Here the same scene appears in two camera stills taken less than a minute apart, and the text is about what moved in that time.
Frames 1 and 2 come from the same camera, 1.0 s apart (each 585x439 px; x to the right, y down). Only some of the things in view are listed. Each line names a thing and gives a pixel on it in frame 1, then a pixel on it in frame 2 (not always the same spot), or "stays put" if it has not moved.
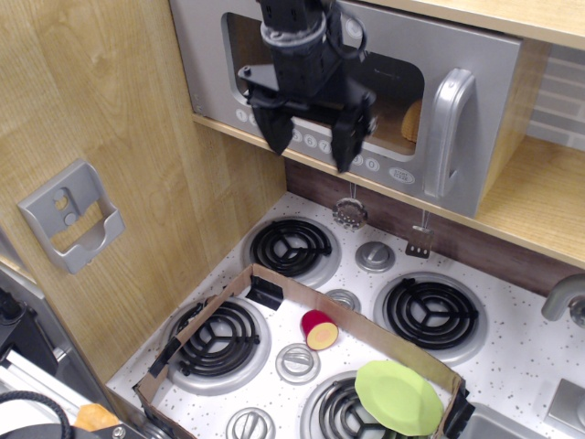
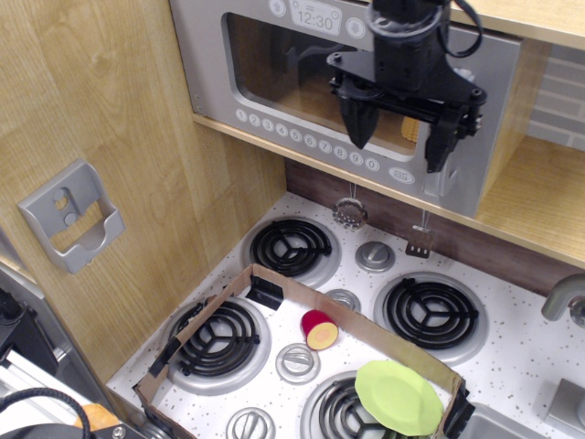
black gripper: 303,73 -> 408,71
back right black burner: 433,315 stays put
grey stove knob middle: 346,298 stays put
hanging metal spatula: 420,239 stays put
